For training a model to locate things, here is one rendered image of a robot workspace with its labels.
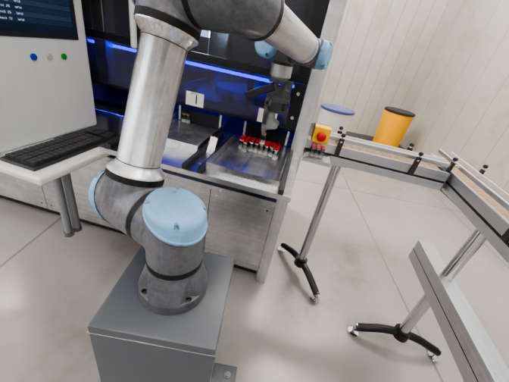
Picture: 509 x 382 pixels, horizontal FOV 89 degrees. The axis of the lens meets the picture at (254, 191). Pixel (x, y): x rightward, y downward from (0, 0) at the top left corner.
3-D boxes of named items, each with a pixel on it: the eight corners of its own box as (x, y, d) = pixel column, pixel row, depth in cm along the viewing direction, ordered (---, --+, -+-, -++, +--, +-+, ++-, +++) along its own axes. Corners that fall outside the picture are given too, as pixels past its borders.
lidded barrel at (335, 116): (307, 137, 449) (318, 101, 418) (337, 143, 451) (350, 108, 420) (311, 148, 406) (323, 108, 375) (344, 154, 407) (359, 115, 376)
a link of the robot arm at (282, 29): (260, -77, 32) (339, 37, 74) (192, -78, 36) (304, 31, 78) (238, 29, 36) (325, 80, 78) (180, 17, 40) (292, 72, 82)
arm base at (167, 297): (197, 321, 54) (201, 289, 49) (125, 308, 53) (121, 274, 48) (213, 267, 67) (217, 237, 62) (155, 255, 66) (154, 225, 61)
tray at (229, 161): (232, 142, 120) (234, 134, 118) (288, 155, 117) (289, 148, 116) (204, 170, 91) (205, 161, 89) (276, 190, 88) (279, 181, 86)
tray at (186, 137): (175, 119, 133) (175, 112, 131) (223, 131, 131) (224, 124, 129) (135, 138, 104) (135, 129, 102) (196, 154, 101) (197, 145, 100)
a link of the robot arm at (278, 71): (270, 62, 87) (273, 61, 94) (266, 77, 89) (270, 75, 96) (291, 67, 86) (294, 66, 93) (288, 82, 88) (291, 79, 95)
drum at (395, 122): (387, 151, 465) (407, 110, 428) (398, 161, 425) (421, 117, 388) (363, 146, 462) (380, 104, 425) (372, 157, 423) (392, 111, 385)
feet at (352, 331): (346, 324, 150) (355, 309, 143) (435, 351, 145) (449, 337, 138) (348, 337, 143) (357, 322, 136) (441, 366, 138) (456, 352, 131)
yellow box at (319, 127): (310, 136, 121) (315, 121, 118) (326, 140, 121) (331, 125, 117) (310, 142, 115) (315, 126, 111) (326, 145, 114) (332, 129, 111)
